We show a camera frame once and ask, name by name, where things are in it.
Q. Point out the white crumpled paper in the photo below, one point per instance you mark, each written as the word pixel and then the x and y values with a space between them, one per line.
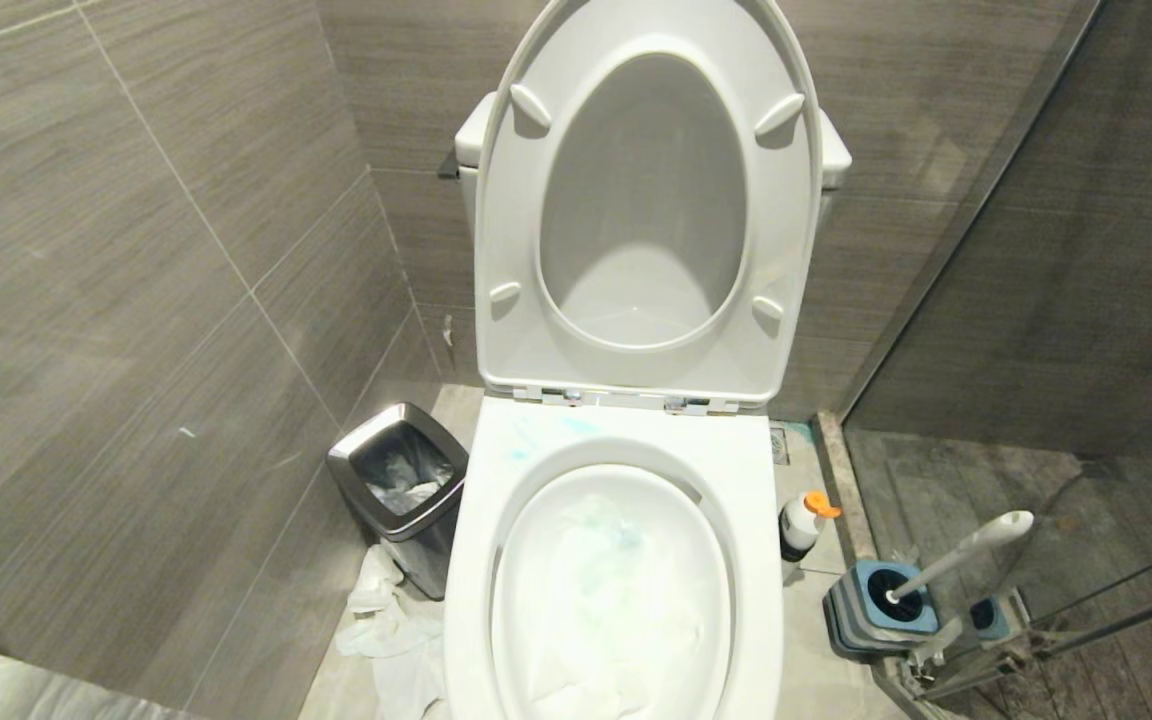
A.
pixel 391 640

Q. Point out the white toilet lid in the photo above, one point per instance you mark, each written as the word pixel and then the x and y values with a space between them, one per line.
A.
pixel 636 200

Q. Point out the white toilet seat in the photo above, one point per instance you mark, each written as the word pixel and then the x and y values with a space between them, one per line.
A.
pixel 506 250

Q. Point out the blue grey brush holder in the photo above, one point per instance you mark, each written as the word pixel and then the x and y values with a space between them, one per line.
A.
pixel 861 615

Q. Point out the glass shower door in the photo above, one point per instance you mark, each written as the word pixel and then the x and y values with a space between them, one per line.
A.
pixel 1066 300

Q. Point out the white tissue in bowl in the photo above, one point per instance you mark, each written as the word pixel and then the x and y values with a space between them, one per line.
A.
pixel 616 620

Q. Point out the white bottle orange cap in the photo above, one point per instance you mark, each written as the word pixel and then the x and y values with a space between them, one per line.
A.
pixel 798 528

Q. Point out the silver trash bin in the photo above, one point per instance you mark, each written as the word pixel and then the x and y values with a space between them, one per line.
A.
pixel 421 560

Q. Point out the white toilet brush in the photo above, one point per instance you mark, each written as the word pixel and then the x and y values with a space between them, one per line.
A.
pixel 976 545

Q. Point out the white toilet bowl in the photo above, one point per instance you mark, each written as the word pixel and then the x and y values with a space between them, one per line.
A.
pixel 756 470

